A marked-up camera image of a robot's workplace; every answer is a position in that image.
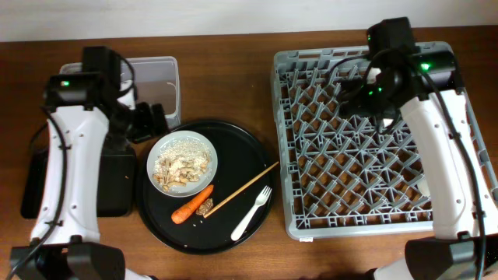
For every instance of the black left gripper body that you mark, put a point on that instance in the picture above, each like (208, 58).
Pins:
(142, 123)

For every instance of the clear plastic bin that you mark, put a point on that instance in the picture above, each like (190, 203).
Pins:
(156, 79)

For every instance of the white cup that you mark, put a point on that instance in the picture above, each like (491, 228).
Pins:
(424, 189)

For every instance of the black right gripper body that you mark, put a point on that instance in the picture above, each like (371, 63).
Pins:
(366, 100)

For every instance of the grey plate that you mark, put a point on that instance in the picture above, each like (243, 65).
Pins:
(191, 188)

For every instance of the black rectangular tray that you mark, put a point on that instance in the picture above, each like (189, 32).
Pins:
(115, 186)

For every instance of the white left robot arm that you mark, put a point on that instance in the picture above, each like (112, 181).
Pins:
(85, 111)

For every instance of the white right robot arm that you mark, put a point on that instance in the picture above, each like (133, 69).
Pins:
(425, 90)

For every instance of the rice and peanut shells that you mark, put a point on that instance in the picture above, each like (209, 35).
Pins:
(180, 162)

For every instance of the brown food scrap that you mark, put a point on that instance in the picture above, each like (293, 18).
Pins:
(205, 207)

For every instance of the white plastic fork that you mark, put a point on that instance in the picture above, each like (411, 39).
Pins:
(260, 200)

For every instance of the pink bowl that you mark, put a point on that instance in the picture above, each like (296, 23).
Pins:
(387, 122)

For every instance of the grey dishwasher rack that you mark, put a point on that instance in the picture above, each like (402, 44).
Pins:
(348, 176)

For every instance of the wooden chopstick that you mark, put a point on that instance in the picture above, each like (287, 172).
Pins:
(243, 188)

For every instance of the round black tray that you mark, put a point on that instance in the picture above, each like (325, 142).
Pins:
(241, 158)

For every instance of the orange carrot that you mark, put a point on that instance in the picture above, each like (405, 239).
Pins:
(185, 211)

